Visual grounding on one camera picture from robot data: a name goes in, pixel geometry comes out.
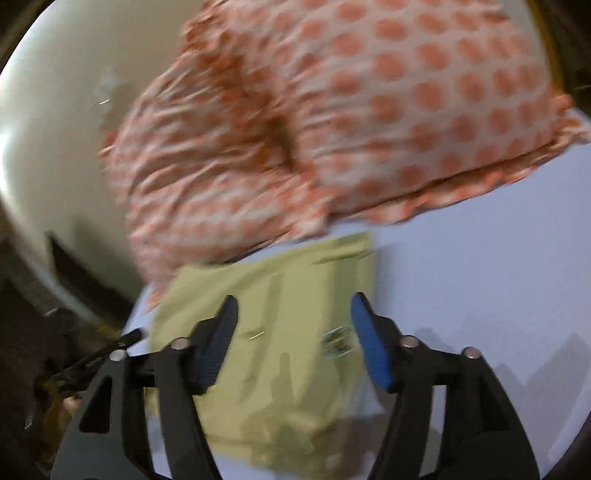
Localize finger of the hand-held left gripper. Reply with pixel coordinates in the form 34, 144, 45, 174
52, 328, 144, 385

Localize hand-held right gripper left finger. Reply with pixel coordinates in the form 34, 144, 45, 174
50, 294, 240, 480

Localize orange polka dot cloth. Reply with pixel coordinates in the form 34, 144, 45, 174
99, 0, 591, 313

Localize yellow-green pants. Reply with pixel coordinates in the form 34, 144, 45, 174
144, 232, 378, 472

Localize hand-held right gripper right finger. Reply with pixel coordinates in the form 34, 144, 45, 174
350, 292, 541, 480

